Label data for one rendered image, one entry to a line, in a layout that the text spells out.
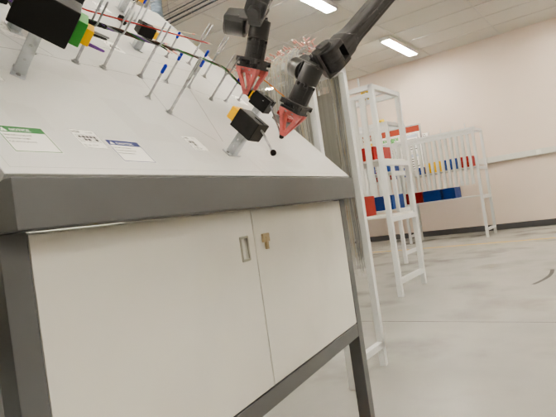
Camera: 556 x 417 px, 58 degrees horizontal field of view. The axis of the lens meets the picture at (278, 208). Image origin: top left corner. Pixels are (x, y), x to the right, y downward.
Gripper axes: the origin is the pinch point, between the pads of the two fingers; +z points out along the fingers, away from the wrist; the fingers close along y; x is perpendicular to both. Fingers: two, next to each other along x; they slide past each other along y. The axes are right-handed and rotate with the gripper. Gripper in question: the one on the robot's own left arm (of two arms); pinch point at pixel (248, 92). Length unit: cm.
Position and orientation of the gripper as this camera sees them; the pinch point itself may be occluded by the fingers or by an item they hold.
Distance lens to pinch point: 147.0
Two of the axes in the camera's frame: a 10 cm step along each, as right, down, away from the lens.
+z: -1.9, 9.5, 2.3
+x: 9.0, 2.6, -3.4
